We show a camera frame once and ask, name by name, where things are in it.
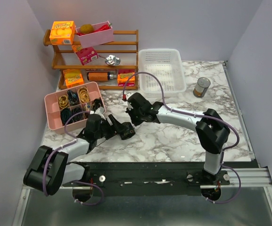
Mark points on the pink rectangular tray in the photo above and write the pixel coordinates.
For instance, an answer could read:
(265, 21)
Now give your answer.
(97, 38)

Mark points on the wooden shelf rack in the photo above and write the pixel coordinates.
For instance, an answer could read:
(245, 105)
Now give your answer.
(125, 47)

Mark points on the rolled gold tie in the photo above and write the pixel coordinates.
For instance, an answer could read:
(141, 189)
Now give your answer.
(83, 95)

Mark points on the silver metal scoop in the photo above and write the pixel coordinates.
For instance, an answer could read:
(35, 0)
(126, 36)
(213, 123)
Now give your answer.
(111, 60)

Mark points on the dark green nature-print tie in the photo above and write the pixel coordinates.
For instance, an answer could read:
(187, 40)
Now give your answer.
(127, 131)

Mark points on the rolled black patterned tie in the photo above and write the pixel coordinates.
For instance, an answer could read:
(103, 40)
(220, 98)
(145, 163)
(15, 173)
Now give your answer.
(78, 114)

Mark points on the orange scrub daddy box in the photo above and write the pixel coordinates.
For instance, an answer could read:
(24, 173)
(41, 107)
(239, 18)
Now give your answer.
(73, 77)
(62, 33)

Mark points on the orange cylindrical bottle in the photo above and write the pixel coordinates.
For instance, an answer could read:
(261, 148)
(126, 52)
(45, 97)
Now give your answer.
(100, 76)

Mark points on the rolled dark blue tie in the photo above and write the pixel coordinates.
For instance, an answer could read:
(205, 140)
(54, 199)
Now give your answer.
(72, 97)

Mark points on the metal tin can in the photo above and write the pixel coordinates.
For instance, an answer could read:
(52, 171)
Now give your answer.
(201, 87)

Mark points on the rolled blue striped tie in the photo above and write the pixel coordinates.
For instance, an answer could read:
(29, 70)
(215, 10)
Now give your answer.
(65, 116)

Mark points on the orange Scrub Mommy box bottom right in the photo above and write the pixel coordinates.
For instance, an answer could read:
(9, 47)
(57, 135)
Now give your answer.
(124, 75)

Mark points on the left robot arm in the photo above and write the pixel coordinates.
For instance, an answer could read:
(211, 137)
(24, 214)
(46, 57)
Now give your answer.
(47, 168)

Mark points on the orange Scrub Daddy box bottom left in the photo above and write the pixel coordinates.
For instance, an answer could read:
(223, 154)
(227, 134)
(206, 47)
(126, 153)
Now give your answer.
(73, 77)

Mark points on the pink sponge box middle shelf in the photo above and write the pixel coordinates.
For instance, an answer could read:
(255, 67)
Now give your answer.
(85, 55)

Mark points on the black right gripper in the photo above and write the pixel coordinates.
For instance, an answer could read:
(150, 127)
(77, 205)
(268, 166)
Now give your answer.
(130, 110)

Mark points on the orange Scrub Daddy box top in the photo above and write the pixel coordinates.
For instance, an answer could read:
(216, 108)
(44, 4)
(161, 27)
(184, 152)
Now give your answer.
(62, 33)

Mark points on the rolled colourful pop-art tie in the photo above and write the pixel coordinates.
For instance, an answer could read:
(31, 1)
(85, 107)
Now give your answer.
(87, 106)

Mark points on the red chili pepper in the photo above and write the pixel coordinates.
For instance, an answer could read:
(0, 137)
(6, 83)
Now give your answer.
(102, 28)

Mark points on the pink divided organizer box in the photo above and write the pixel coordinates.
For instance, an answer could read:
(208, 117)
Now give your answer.
(53, 111)

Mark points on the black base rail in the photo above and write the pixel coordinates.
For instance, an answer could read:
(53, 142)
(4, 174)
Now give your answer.
(154, 178)

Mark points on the white plastic basket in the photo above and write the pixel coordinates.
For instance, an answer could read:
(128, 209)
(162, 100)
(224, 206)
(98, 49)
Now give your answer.
(166, 65)

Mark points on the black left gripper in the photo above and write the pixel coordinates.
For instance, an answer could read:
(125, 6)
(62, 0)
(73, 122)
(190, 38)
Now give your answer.
(116, 125)

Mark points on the brown round sponge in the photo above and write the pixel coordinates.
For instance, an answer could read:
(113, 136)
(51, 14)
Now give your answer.
(86, 29)

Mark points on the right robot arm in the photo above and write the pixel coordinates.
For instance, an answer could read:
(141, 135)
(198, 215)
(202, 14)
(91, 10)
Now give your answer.
(212, 133)

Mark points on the rolled yellow tie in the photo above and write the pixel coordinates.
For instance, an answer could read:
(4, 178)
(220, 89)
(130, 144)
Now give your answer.
(63, 102)

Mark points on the rolled dark gold-print tie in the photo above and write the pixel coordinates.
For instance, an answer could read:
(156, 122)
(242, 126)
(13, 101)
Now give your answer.
(97, 103)

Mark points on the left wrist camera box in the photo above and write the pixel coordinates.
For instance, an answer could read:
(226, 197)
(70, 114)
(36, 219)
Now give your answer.
(100, 111)

